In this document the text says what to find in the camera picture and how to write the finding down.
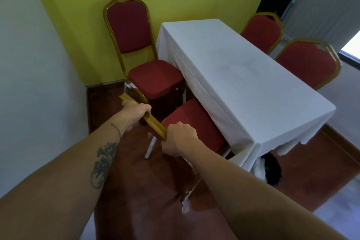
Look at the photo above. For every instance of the plain red gold-framed chair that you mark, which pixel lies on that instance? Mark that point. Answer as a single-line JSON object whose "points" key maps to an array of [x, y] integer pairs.
{"points": [[126, 26], [308, 61], [261, 33]]}

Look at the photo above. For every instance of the window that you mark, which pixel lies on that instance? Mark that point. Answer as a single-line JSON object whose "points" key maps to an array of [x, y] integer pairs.
{"points": [[351, 48]]}

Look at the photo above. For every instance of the person's left thumb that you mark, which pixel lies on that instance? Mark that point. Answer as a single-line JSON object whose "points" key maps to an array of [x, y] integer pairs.
{"points": [[146, 110]]}

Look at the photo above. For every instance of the black object under table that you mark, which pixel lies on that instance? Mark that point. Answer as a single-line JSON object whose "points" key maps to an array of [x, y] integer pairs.
{"points": [[272, 168]]}

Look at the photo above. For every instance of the person's right forearm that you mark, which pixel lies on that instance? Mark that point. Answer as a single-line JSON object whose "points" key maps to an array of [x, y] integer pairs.
{"points": [[253, 197]]}

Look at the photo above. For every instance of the person's left forearm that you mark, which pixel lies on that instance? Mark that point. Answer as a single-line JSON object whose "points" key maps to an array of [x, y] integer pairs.
{"points": [[62, 180]]}

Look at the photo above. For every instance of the person's left hand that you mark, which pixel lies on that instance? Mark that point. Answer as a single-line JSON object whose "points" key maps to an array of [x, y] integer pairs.
{"points": [[134, 113]]}

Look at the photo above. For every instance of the wooden skirting board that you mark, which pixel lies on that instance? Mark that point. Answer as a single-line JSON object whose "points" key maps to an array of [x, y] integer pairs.
{"points": [[105, 83]]}

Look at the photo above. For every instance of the dotted red gold-framed chair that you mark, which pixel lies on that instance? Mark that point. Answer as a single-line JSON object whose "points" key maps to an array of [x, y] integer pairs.
{"points": [[194, 124]]}

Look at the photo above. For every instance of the person's right fingers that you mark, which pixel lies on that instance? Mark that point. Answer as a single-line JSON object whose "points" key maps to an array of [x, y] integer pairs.
{"points": [[166, 144]]}

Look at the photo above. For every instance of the white tablecloth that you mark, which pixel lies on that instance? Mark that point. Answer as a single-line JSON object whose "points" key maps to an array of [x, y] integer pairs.
{"points": [[242, 79]]}

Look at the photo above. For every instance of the person's right hand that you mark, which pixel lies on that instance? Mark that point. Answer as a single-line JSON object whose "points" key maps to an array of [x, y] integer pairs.
{"points": [[181, 137]]}

